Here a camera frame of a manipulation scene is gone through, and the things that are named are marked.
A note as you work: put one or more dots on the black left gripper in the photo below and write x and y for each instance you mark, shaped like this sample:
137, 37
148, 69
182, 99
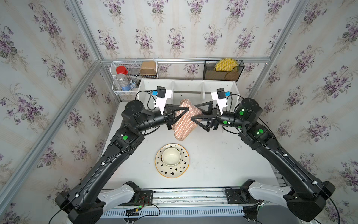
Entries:
169, 116

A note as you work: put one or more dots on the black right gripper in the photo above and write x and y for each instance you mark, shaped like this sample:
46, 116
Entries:
215, 120

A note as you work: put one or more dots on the orange striped cloth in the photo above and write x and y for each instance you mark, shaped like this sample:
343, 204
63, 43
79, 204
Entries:
184, 126

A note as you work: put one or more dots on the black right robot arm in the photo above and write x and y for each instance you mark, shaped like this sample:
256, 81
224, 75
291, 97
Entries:
306, 196

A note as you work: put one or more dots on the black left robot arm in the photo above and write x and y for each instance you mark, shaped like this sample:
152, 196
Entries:
85, 203

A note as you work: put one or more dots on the white wooden bookshelf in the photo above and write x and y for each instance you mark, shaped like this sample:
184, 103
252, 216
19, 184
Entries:
197, 91

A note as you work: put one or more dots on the black mesh basket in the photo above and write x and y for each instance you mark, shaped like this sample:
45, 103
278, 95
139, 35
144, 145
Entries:
209, 73

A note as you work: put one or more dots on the brown cardboard box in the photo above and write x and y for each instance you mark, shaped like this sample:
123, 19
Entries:
148, 68

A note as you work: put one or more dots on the cream ceramic bowl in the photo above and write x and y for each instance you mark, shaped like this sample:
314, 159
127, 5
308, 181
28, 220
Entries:
171, 157

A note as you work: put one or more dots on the round woven coaster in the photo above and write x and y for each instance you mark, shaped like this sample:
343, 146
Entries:
232, 76

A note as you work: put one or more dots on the clear plastic bottle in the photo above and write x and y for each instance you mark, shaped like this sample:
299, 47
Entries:
123, 82

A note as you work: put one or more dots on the yellow woven fan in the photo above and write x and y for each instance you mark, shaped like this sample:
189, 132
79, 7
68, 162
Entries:
226, 64

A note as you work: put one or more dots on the red lidded jar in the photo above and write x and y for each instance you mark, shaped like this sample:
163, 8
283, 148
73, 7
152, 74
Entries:
121, 70

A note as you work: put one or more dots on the star patterned plate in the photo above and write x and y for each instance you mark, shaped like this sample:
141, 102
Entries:
175, 171

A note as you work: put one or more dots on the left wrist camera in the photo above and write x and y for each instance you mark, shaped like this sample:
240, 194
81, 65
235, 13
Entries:
161, 94

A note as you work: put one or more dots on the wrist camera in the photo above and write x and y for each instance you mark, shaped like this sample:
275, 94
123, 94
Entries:
220, 96
161, 94

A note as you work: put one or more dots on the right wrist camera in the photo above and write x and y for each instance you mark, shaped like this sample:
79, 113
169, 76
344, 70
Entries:
220, 96

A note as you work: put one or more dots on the white wire basket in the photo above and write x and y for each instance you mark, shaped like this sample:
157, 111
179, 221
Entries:
134, 77

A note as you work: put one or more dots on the aluminium mounting rail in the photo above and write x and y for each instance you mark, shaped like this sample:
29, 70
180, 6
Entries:
189, 197

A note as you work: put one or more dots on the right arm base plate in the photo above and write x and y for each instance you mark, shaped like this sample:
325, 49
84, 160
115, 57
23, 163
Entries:
238, 196

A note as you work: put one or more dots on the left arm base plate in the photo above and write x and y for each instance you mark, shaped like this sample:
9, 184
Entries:
143, 197

